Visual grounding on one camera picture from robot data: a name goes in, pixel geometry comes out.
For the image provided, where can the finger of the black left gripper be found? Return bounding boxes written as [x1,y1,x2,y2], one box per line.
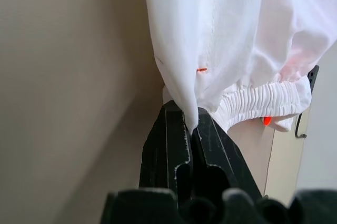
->
[307,64,320,96]

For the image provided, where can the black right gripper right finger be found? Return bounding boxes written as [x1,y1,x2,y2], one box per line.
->
[192,106,264,199]

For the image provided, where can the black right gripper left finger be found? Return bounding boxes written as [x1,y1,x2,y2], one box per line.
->
[138,102,194,191]

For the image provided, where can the white shorts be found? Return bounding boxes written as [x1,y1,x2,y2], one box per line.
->
[142,0,337,133]

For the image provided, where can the thin black gripper wire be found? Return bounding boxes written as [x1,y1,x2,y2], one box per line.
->
[294,112,308,140]

